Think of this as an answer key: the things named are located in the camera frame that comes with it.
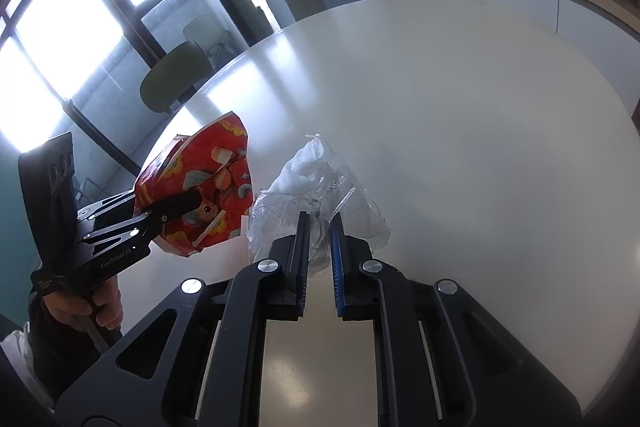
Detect red snack bag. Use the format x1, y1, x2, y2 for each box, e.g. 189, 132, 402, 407
134, 112, 253, 257

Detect clear plastic wrap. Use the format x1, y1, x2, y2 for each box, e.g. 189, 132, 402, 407
247, 134, 390, 274

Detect person's left hand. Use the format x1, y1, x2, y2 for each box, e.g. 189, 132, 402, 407
43, 277, 124, 331

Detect olive green chair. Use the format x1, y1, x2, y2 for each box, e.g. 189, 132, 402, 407
140, 15, 234, 113

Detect white round table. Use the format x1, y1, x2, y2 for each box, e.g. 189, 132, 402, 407
153, 0, 639, 407

